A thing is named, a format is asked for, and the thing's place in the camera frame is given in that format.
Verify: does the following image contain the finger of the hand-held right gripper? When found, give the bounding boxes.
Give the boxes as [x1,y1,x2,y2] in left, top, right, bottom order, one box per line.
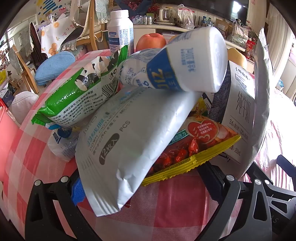
[276,155,296,193]

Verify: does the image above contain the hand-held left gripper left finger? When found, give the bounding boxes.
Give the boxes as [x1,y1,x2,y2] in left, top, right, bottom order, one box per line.
[24,175,103,241]

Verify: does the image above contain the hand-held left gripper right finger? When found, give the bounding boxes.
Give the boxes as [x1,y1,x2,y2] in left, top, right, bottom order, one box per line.
[196,160,274,241]

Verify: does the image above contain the red yellow snack packet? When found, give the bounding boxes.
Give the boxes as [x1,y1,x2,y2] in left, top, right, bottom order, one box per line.
[141,97,242,187]

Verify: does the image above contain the crushed clear plastic bottle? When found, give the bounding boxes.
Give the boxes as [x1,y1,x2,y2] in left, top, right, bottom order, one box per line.
[47,126,80,161]

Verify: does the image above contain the grey white milk carton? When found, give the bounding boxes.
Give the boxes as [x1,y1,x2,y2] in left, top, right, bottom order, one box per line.
[208,60,257,179]

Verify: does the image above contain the white wipes packet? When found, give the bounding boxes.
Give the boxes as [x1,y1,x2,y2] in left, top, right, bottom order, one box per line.
[75,86,201,217]

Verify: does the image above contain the green white tissue pack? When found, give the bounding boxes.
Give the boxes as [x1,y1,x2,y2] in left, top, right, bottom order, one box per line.
[31,45,130,128]

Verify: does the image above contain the small white yogurt bottle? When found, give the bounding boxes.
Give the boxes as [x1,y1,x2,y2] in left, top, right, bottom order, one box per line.
[119,27,229,93]

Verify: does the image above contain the red white checkered tablecloth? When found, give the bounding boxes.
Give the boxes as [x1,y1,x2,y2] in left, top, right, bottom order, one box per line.
[0,49,296,241]

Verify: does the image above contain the white round cushion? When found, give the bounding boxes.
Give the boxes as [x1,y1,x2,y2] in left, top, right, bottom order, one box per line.
[11,91,39,121]

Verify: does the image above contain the yellow pear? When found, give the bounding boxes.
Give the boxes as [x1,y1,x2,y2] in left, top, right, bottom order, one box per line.
[228,47,248,70]

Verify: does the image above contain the small red box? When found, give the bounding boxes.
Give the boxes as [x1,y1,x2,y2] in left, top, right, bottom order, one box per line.
[245,39,255,55]

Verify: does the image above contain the blue seat cushion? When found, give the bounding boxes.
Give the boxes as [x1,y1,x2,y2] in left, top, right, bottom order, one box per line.
[35,51,75,86]

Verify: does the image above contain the clear bag green contents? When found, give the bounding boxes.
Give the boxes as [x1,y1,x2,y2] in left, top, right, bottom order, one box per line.
[231,20,249,44]

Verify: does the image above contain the brown cardboard box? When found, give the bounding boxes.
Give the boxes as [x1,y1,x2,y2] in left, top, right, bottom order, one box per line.
[216,19,232,35]

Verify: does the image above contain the wooden chair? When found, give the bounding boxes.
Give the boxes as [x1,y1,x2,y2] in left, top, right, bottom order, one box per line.
[75,0,111,51]
[10,22,47,93]

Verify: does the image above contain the cream tv cabinet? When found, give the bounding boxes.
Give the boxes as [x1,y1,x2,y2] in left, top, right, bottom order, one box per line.
[133,23,255,61]

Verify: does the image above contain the red apple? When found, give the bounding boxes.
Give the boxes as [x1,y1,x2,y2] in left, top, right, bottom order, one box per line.
[136,33,167,52]

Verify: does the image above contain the white orange print cloth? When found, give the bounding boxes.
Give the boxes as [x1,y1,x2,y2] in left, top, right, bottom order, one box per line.
[41,14,78,58]

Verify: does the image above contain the black television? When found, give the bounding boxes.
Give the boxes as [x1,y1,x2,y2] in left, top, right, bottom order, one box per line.
[155,0,249,21]

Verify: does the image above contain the white milk bottle blue label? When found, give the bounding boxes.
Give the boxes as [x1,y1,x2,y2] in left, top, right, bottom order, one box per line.
[107,10,134,55]

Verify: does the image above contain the clear plastic food bag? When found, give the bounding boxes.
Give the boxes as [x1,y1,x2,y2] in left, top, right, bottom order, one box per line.
[177,5,196,29]

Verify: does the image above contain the glass electric kettle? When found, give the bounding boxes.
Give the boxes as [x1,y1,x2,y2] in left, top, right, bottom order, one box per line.
[155,8,177,25]

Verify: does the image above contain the pack of small bottles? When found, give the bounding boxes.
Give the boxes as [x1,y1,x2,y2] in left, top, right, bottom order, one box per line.
[133,14,154,25]

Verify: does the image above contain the pale lace chair cover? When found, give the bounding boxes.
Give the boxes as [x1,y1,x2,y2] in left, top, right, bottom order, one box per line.
[92,0,109,25]

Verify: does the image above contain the dark wrapped flower bouquet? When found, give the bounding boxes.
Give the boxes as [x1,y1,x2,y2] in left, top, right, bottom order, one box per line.
[116,0,158,14]

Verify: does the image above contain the wall poster blue strips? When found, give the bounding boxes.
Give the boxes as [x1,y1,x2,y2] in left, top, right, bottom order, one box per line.
[36,0,70,22]

